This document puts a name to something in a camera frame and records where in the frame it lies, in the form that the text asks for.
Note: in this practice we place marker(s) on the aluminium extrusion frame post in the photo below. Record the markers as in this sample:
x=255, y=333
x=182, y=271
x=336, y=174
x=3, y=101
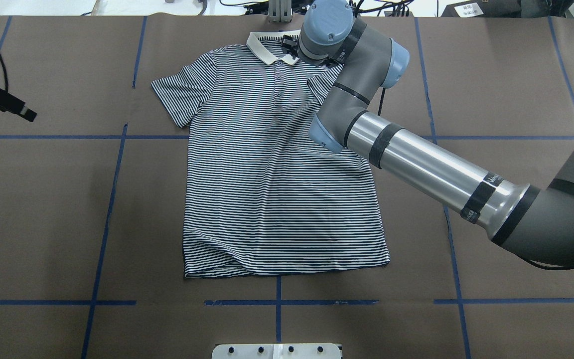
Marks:
x=280, y=11

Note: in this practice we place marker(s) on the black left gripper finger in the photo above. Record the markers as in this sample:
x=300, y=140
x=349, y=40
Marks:
x=18, y=107

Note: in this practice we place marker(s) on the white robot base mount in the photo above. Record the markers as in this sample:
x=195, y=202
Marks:
x=279, y=351

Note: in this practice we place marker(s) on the navy white striped polo shirt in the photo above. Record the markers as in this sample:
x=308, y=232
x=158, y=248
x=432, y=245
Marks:
x=261, y=197

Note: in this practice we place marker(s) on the black equipment box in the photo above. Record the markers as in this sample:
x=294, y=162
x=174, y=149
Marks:
x=506, y=8

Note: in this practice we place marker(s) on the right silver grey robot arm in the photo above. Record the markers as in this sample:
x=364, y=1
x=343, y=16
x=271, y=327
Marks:
x=535, y=225

